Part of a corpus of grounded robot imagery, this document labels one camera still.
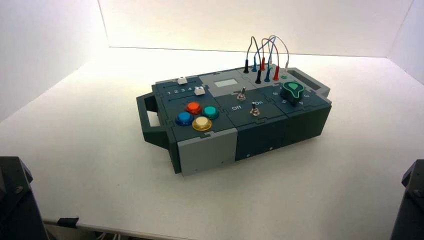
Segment yellow round push button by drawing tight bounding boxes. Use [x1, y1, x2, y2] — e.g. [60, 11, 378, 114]
[191, 116, 213, 132]

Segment blue jumper cable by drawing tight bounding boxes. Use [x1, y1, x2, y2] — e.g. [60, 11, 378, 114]
[251, 35, 278, 83]

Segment dark tape piece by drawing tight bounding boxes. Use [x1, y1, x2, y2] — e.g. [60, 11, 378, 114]
[56, 217, 80, 229]

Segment white cables under table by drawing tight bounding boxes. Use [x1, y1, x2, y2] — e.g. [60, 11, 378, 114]
[95, 231, 121, 240]

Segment orange round push button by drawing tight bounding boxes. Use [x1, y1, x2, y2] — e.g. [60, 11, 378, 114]
[184, 101, 203, 116]

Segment blue round push button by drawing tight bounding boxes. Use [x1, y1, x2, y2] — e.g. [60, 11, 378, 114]
[174, 111, 195, 127]

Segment dark teal grey control box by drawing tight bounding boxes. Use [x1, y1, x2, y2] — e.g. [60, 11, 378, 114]
[135, 66, 333, 177]

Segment small grey display screen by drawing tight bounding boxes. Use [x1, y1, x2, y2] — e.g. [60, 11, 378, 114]
[213, 78, 239, 89]

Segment red jumper cable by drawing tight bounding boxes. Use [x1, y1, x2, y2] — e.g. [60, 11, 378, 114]
[260, 37, 281, 82]

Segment teal round push button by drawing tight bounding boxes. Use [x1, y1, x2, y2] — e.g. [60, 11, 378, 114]
[202, 105, 220, 120]

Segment white jumper cable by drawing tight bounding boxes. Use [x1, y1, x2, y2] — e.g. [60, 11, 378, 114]
[267, 34, 290, 80]

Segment green topped dark rotary knob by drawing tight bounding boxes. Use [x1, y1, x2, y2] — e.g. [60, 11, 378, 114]
[281, 81, 306, 107]

